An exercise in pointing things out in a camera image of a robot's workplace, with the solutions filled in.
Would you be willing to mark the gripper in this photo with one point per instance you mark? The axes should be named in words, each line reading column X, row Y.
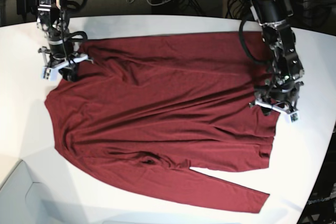
column 281, row 90
column 64, row 47

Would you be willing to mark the dark red long-sleeve t-shirt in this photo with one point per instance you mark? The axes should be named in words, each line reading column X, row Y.
column 150, row 110

